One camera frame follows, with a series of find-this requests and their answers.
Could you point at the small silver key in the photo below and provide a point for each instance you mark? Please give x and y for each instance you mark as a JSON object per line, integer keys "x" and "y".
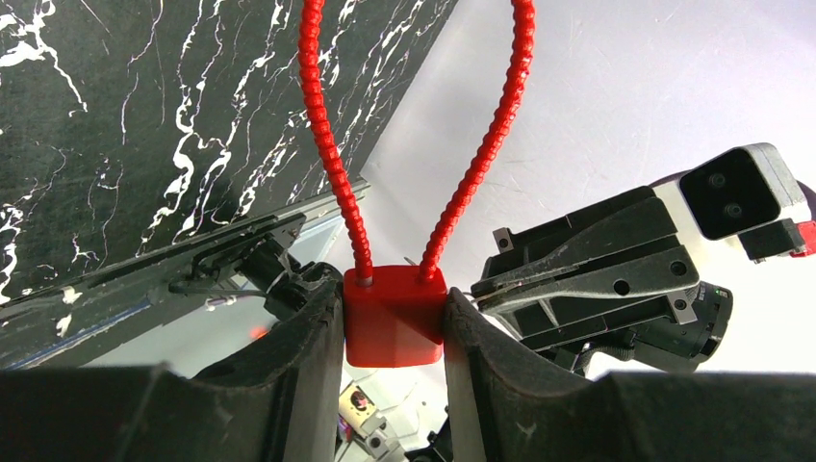
{"x": 481, "y": 298}

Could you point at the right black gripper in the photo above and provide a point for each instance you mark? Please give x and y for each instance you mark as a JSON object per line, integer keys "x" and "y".
{"x": 609, "y": 278}

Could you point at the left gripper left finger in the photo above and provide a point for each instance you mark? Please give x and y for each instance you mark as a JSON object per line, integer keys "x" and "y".
{"x": 274, "y": 400}

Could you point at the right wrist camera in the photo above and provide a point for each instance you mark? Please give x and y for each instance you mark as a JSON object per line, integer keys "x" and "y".
{"x": 751, "y": 194}

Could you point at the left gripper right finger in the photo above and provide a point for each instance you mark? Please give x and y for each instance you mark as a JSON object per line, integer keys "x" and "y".
{"x": 506, "y": 403}

